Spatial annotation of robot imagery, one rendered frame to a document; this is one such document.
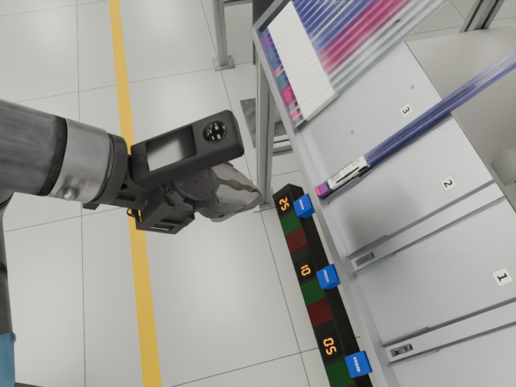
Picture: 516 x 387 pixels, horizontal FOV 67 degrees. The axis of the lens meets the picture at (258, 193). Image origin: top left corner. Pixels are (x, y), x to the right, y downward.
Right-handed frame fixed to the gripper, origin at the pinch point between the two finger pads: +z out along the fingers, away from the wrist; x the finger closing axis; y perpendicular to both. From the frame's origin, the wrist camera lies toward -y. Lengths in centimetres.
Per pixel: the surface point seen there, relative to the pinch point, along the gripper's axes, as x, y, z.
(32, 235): -45, 101, 2
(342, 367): 21.7, 3.6, 10.8
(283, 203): -3.3, 4.5, 10.8
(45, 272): -31, 98, 5
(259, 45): -30.9, -3.4, 7.7
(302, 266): 7.5, 4.7, 10.8
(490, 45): -32, -30, 54
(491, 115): -14, -23, 47
